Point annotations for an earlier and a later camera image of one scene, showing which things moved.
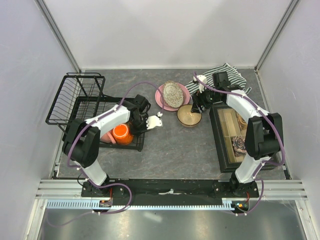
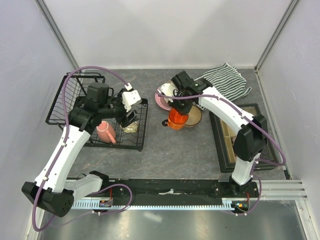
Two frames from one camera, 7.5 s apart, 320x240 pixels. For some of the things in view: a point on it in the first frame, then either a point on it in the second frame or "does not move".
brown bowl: [187, 118] does not move
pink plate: [159, 100] does not move
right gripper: [198, 100] to [186, 110]
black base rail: [171, 189] does not move
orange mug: [122, 134] to [177, 119]
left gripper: [137, 132] to [122, 120]
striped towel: [236, 78] does not move
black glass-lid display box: [225, 127] does not move
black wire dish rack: [80, 96] does not move
